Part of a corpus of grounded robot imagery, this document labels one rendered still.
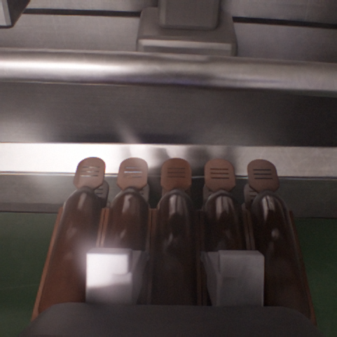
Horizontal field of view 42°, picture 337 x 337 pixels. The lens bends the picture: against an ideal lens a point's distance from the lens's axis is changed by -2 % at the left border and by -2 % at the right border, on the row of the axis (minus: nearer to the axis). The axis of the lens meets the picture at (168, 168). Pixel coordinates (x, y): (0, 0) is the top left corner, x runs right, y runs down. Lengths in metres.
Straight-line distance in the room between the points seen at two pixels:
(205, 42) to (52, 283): 0.11
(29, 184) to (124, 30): 0.13
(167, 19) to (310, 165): 0.16
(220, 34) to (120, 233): 0.09
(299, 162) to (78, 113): 0.18
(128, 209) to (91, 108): 0.19
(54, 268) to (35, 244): 0.13
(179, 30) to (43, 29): 0.18
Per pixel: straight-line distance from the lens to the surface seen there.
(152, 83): 0.15
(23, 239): 0.31
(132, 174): 0.21
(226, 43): 0.18
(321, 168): 0.30
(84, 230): 0.19
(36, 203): 0.32
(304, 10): 0.33
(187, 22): 0.18
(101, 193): 0.23
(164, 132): 0.38
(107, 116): 0.37
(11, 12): 0.21
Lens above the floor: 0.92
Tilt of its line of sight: 44 degrees down
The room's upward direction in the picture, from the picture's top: 3 degrees clockwise
